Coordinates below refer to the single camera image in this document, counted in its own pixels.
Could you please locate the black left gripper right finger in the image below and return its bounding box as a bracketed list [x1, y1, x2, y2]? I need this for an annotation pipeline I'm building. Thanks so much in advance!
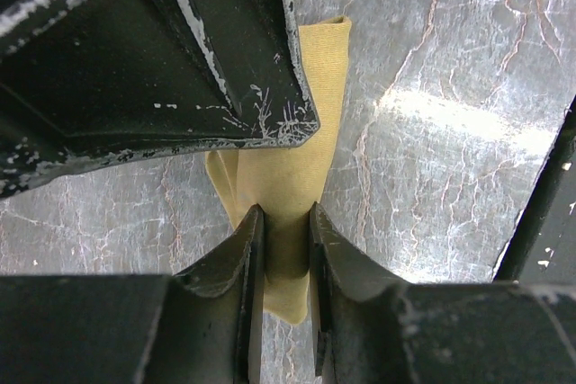
[309, 204, 575, 383]

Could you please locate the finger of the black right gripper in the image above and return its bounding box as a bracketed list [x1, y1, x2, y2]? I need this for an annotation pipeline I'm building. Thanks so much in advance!
[1, 0, 320, 198]

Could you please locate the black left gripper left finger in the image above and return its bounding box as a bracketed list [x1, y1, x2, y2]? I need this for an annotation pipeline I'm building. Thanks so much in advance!
[1, 207, 265, 383]

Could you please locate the olive green white-band underwear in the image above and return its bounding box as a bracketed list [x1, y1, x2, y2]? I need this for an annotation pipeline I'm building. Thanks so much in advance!
[205, 16, 352, 326]

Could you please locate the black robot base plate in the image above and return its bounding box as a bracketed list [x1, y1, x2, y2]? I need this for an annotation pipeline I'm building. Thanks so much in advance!
[495, 104, 575, 284]

